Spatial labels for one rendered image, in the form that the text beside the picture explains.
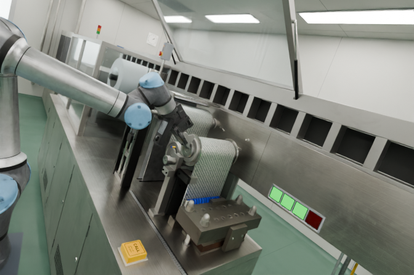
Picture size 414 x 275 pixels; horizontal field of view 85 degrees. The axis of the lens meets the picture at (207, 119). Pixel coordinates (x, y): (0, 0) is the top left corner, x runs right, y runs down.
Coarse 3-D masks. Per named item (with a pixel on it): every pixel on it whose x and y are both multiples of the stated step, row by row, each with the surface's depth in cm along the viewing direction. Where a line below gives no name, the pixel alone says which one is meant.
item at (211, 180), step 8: (200, 168) 102; (208, 168) 105; (216, 168) 109; (224, 168) 112; (200, 176) 104; (208, 176) 107; (216, 176) 111; (224, 176) 115; (192, 184) 102; (200, 184) 105; (208, 184) 109; (216, 184) 113; (192, 192) 104; (200, 192) 107; (208, 192) 111; (216, 192) 115; (184, 200) 102
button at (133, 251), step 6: (138, 240) 84; (126, 246) 80; (132, 246) 81; (138, 246) 81; (126, 252) 77; (132, 252) 78; (138, 252) 79; (144, 252) 80; (126, 258) 76; (132, 258) 76; (138, 258) 78; (144, 258) 80
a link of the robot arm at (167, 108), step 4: (172, 100) 84; (168, 104) 82; (172, 104) 84; (156, 108) 83; (160, 108) 82; (164, 108) 82; (168, 108) 83; (172, 108) 84; (160, 112) 84; (164, 112) 84; (168, 112) 84
